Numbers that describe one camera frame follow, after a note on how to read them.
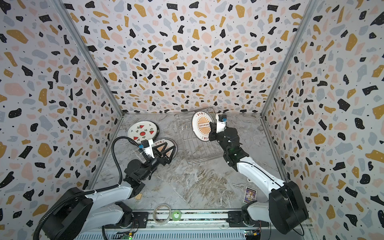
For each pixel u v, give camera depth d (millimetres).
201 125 840
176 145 994
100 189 498
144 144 663
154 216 756
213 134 712
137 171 599
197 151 1003
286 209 411
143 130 1067
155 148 763
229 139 592
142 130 1069
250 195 813
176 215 762
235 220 732
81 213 417
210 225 731
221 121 665
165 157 675
